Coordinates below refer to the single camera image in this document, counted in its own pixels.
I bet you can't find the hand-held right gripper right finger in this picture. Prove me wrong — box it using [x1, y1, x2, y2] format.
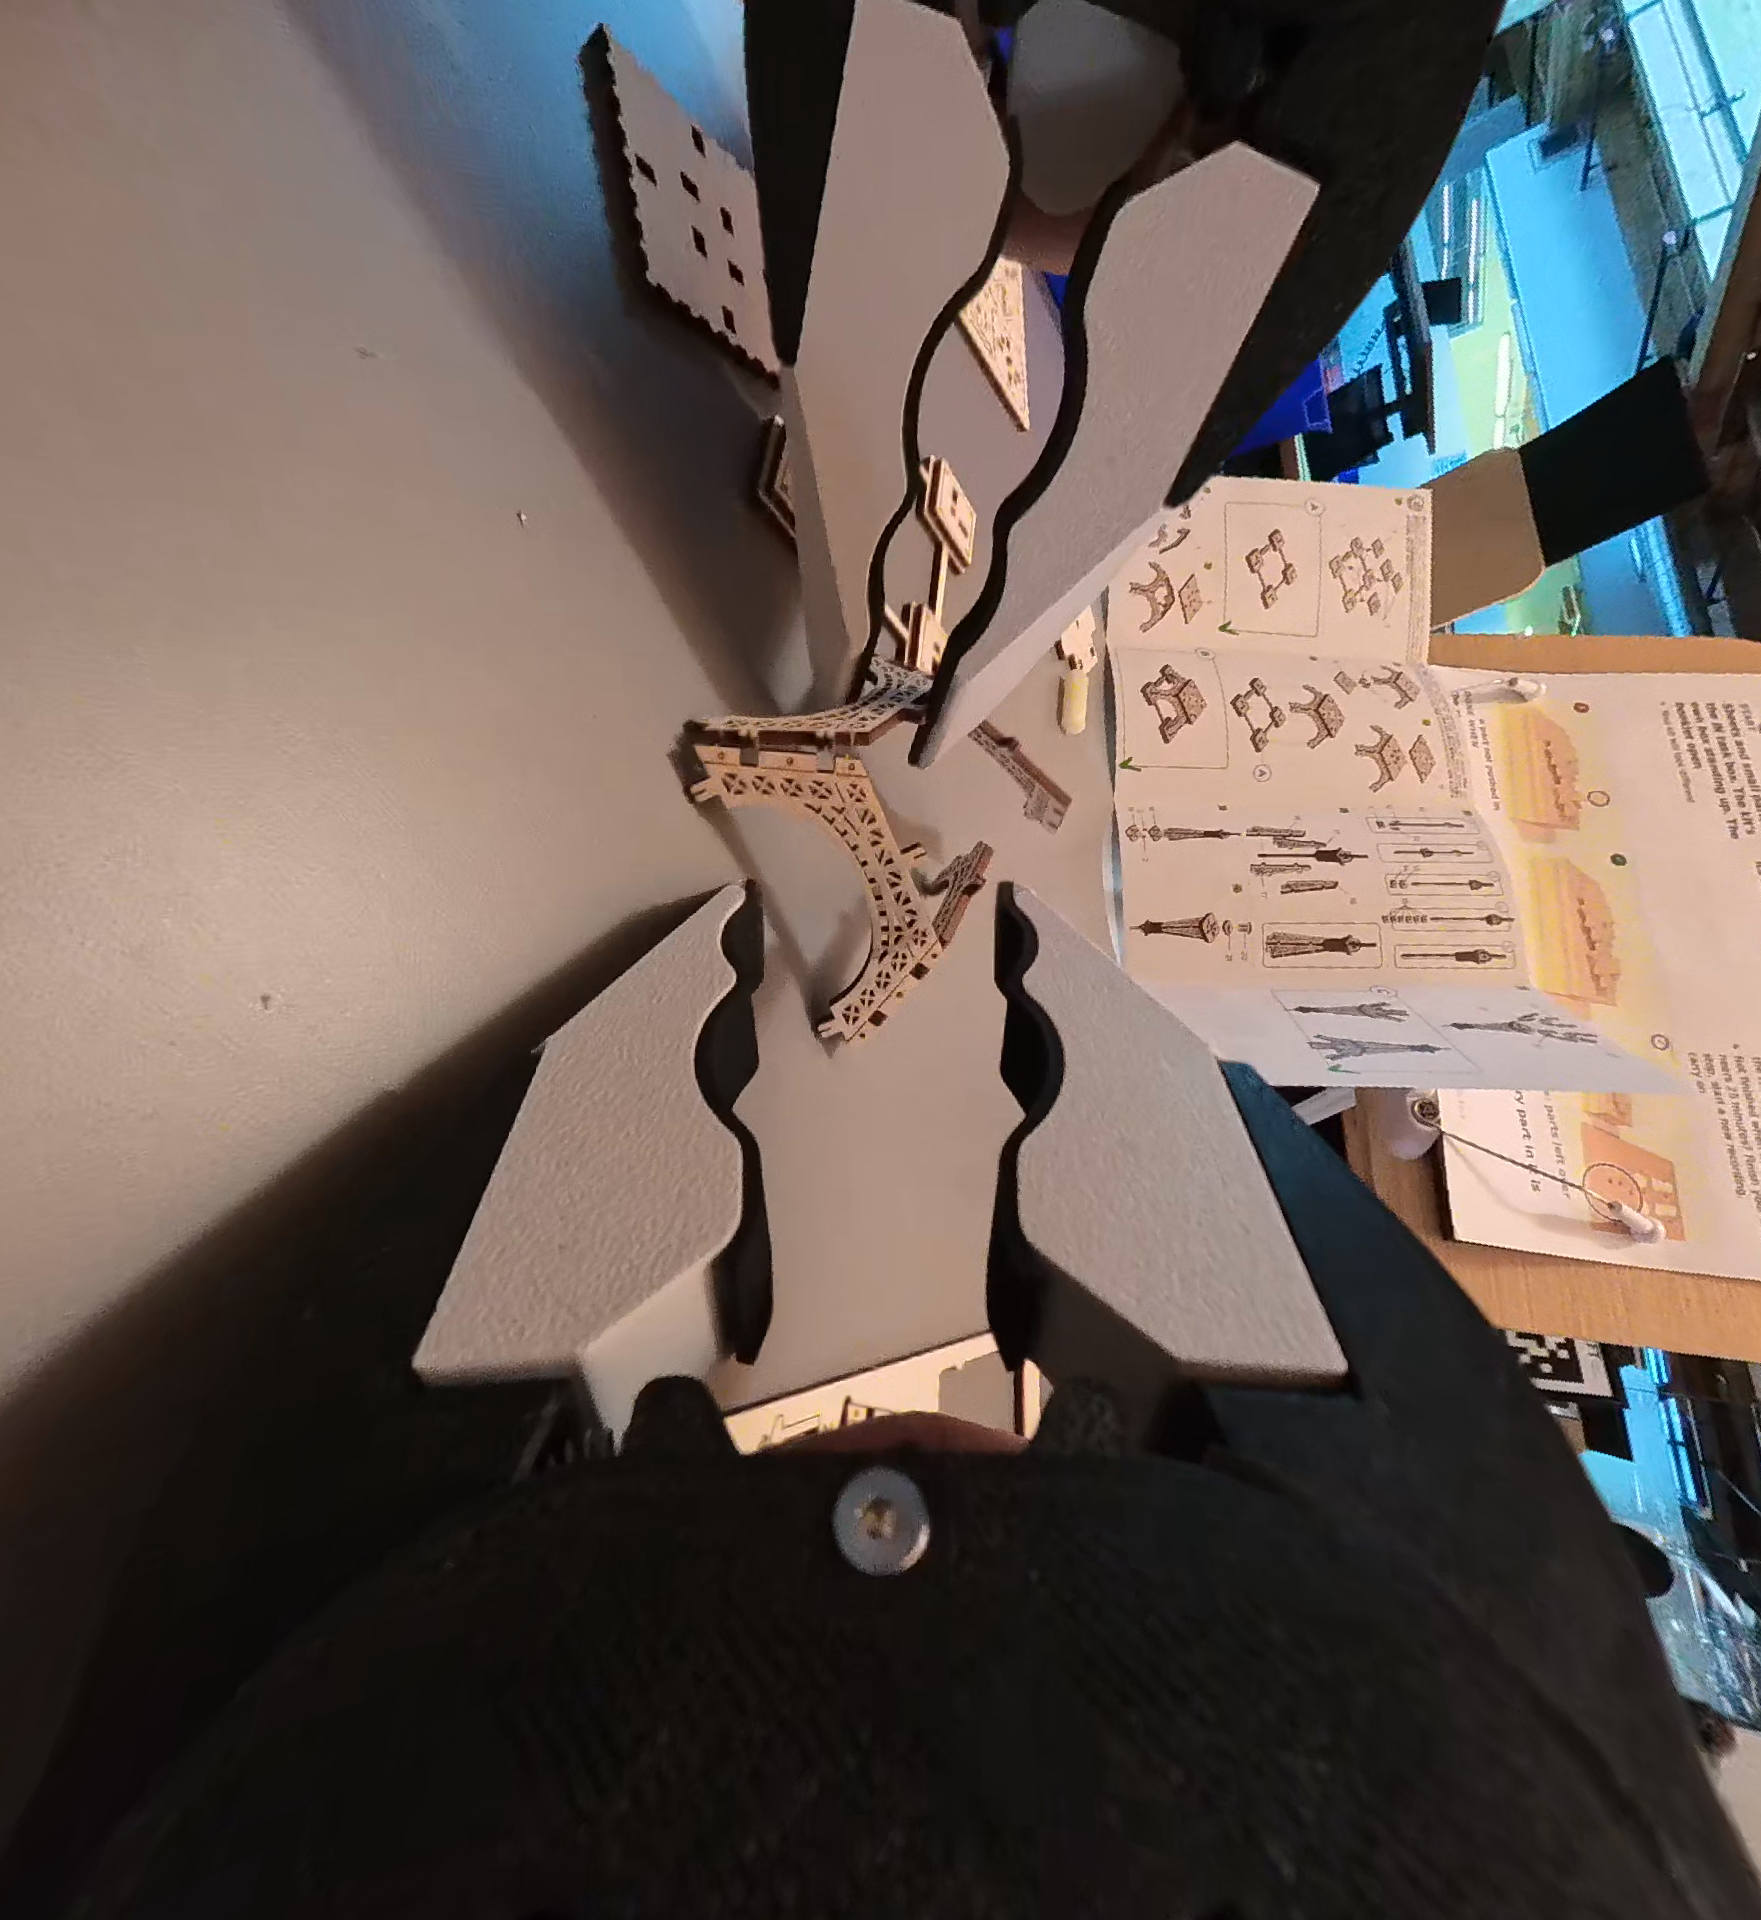
[991, 882, 1350, 1392]

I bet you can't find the black flat panel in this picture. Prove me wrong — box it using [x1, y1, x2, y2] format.
[1515, 357, 1710, 568]

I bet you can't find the thin cable with white plug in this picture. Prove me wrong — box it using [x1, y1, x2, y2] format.
[1438, 1127, 1673, 1247]

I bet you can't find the large yellow instruction poster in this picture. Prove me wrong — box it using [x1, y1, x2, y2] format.
[1338, 629, 1761, 1374]

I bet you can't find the wooden sheet with arch cutouts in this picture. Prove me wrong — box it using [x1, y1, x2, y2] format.
[951, 254, 1037, 437]

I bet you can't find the grey desk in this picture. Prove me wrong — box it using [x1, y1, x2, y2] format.
[0, 0, 1347, 1502]

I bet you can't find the wooden four-square connector frame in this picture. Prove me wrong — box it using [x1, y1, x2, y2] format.
[748, 411, 984, 679]

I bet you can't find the folded paper instruction sheet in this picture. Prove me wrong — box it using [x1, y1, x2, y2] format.
[1105, 477, 1761, 1292]

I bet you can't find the wooden arch frame assembly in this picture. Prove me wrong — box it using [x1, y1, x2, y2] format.
[685, 651, 1077, 949]

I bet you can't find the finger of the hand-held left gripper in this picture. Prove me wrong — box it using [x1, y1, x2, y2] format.
[779, 0, 1016, 710]
[907, 138, 1328, 770]

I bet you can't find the tan chair back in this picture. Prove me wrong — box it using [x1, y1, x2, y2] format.
[1423, 447, 1551, 632]

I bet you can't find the wooden sheet with long parts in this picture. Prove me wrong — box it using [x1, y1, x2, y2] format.
[717, 1348, 1045, 1453]

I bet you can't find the person's right hand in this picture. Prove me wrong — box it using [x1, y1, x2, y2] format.
[782, 1413, 1034, 1455]

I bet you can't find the serrated square wooden plate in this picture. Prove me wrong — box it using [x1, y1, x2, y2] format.
[577, 25, 786, 378]

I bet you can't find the white plastic bracket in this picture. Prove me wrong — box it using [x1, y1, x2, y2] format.
[1290, 1083, 1448, 1164]

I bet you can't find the person's left hand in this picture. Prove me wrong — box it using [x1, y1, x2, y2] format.
[1023, 198, 1117, 278]

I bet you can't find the black and white marker tag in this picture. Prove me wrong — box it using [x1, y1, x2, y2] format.
[1499, 1327, 1613, 1420]

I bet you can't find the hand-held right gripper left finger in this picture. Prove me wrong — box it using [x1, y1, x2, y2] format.
[409, 882, 775, 1403]

